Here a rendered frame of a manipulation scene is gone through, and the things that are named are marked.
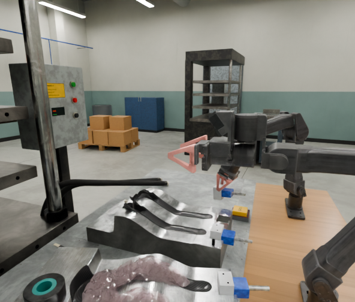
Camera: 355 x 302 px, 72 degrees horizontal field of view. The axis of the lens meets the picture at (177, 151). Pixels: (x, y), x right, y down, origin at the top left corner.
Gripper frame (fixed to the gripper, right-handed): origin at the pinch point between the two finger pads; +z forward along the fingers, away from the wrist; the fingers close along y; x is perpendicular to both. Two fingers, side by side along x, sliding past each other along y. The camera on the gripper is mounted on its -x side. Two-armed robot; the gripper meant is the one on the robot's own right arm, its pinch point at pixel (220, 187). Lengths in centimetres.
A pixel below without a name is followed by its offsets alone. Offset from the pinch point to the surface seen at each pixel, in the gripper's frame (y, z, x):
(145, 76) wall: -583, 69, -491
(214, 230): 27.5, 1.6, 9.6
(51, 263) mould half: 62, 17, -19
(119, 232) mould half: 37.1, 19.0, -17.1
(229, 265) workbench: 25.4, 10.2, 18.9
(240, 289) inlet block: 41.1, 2.3, 23.3
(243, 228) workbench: 1.6, 9.3, 16.3
